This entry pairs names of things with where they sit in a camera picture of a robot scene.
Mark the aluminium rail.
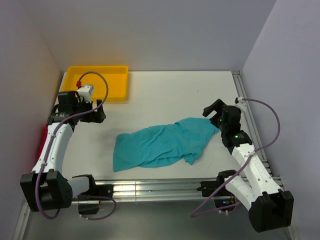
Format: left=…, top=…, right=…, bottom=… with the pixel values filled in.
left=231, top=71, right=273, bottom=176
left=12, top=176, right=286, bottom=240

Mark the front aluminium rail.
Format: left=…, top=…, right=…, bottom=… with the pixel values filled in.
left=12, top=176, right=286, bottom=240

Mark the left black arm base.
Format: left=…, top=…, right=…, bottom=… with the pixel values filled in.
left=75, top=184, right=117, bottom=219

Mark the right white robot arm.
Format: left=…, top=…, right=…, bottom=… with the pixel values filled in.
left=199, top=97, right=294, bottom=233

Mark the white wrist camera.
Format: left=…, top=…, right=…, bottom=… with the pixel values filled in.
left=234, top=97, right=248, bottom=113
left=76, top=80, right=95, bottom=103

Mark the yellow plastic tray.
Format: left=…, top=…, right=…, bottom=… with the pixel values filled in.
left=61, top=65, right=129, bottom=103

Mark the teal t shirt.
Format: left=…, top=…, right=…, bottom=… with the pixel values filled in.
left=113, top=117, right=219, bottom=172

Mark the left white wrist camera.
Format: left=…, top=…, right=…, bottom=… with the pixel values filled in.
left=76, top=80, right=95, bottom=103

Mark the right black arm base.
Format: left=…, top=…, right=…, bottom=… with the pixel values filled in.
left=196, top=180, right=236, bottom=208

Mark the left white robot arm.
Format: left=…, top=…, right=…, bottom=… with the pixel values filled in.
left=20, top=85, right=106, bottom=212

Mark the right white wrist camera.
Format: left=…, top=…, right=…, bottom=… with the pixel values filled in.
left=234, top=97, right=248, bottom=113

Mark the red t shirt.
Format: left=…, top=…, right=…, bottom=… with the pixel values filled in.
left=36, top=124, right=48, bottom=161

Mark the right side aluminium rail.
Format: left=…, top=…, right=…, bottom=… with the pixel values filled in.
left=231, top=71, right=273, bottom=176

